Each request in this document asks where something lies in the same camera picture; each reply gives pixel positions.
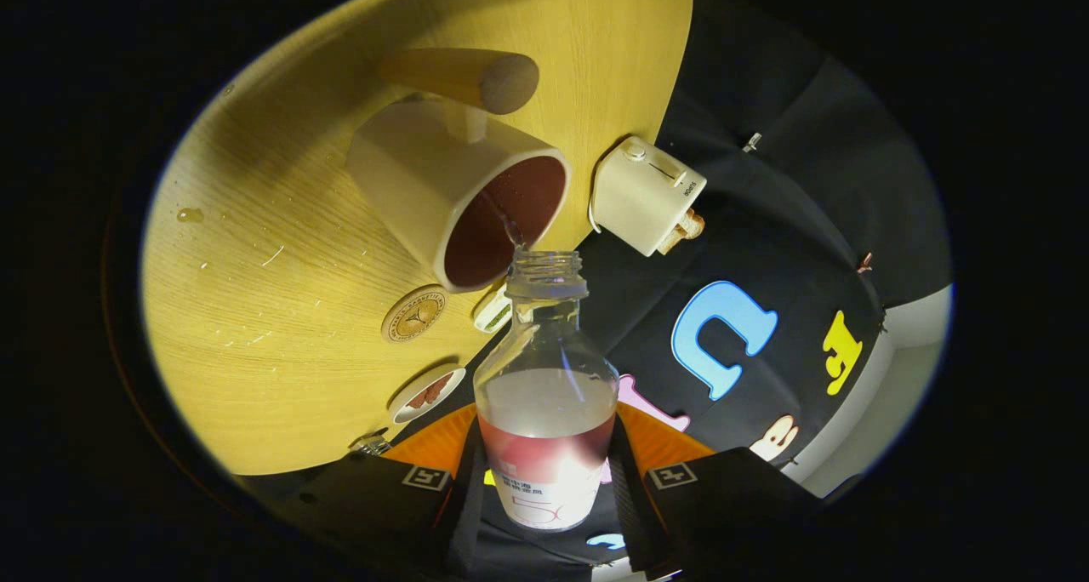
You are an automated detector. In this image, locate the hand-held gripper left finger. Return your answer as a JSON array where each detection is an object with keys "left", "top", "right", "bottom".
[{"left": 289, "top": 403, "right": 486, "bottom": 579}]

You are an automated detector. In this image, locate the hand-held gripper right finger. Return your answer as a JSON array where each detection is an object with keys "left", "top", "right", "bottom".
[{"left": 606, "top": 402, "right": 818, "bottom": 579}]

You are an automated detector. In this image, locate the clear juice bottle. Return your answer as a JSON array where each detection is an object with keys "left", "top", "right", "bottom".
[{"left": 473, "top": 250, "right": 620, "bottom": 532}]

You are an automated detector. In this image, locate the round brown coaster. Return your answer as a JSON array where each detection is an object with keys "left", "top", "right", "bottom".
[{"left": 381, "top": 285, "right": 448, "bottom": 343}]

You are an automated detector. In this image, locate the beige cup with wooden handle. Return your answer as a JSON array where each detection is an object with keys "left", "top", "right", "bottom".
[{"left": 345, "top": 48, "right": 571, "bottom": 294}]

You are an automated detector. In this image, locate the white round plate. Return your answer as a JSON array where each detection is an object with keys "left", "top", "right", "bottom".
[{"left": 390, "top": 365, "right": 467, "bottom": 425}]

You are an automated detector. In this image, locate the wooden table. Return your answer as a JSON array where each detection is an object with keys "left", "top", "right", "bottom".
[{"left": 140, "top": 0, "right": 694, "bottom": 476}]

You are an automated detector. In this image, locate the white divided grain dish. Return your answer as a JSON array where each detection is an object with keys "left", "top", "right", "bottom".
[{"left": 472, "top": 288, "right": 514, "bottom": 334}]

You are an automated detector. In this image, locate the toast slice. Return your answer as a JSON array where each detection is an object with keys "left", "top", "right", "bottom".
[{"left": 657, "top": 209, "right": 706, "bottom": 256}]

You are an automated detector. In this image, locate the cream toaster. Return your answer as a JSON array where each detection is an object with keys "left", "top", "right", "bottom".
[{"left": 589, "top": 135, "right": 707, "bottom": 258}]

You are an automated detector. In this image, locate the black backdrop cloth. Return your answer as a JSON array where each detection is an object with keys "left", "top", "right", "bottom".
[{"left": 238, "top": 0, "right": 954, "bottom": 582}]

